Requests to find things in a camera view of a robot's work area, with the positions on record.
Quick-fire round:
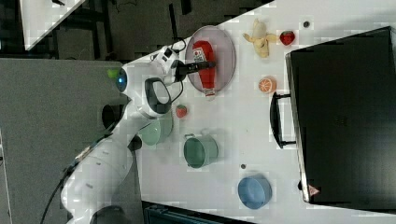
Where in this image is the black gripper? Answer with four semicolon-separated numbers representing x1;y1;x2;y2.
172;60;216;82

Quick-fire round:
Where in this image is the red ketchup bottle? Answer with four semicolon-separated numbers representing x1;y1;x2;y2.
192;40;216;98

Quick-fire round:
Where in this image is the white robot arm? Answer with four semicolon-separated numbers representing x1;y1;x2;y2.
61;47;217;224

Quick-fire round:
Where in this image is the grey oval plate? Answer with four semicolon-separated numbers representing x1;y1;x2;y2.
185;25;236;91

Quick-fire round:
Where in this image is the pink toy strawberry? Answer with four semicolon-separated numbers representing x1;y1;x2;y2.
176;105;188;119

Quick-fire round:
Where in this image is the green perforated colander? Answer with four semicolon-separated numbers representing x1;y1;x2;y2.
138;112;173;146

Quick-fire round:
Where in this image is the peeled toy banana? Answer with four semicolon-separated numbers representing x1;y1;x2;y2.
243;19;277;58

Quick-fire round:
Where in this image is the green small bottle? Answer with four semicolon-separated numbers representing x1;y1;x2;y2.
106;69;120;78

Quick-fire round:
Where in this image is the orange slice toy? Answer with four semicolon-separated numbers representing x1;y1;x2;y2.
259;77;276;93

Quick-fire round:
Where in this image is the red toy strawberry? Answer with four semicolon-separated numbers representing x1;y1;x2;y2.
279;31;295;46

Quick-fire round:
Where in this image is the blue cup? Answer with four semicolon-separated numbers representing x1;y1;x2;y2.
237;174;273;210

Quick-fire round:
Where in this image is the toaster oven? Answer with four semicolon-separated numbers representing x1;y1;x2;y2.
285;26;396;214

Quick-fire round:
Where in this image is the green cup with handle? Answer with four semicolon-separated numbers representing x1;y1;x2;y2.
183;133;219;169

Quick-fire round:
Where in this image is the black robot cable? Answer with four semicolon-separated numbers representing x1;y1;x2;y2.
40;36;188;224

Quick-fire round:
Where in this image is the blue metal frame rail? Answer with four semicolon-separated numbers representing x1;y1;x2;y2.
144;204;250;224

